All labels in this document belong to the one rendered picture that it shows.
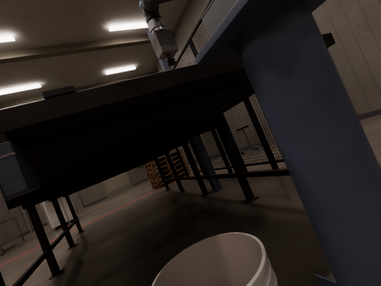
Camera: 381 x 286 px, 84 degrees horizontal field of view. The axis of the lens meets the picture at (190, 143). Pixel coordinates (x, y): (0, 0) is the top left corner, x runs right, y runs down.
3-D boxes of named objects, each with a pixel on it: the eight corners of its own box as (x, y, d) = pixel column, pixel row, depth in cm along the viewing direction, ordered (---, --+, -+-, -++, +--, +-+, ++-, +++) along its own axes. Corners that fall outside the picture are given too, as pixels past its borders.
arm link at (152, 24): (145, 29, 98) (160, 28, 102) (149, 38, 98) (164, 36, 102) (149, 17, 92) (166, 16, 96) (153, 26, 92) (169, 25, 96)
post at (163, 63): (225, 186, 283) (157, 25, 290) (215, 192, 276) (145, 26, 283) (219, 186, 298) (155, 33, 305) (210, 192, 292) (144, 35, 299)
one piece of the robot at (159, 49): (161, 34, 104) (174, 64, 104) (144, 36, 100) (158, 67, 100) (168, 20, 96) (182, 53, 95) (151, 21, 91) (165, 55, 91)
